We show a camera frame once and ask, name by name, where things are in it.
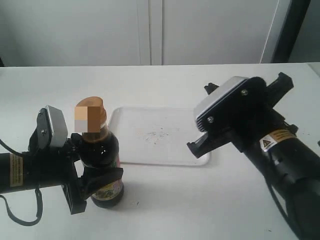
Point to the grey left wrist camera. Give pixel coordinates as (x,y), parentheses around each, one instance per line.
(51,128)

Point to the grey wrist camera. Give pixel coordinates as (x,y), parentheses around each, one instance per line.
(202,109)
(51,128)

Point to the dark vertical post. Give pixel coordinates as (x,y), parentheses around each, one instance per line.
(291,27)

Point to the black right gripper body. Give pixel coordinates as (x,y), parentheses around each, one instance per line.
(244,116)

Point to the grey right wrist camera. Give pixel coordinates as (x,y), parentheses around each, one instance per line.
(202,109)

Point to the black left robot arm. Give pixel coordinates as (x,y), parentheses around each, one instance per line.
(14,170)

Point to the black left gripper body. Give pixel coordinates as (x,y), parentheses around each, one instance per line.
(55,166)

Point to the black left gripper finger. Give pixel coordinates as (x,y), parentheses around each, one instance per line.
(93,179)

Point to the white plastic tray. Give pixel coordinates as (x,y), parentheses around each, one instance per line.
(156,136)

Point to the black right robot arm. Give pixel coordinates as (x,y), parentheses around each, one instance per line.
(291,171)

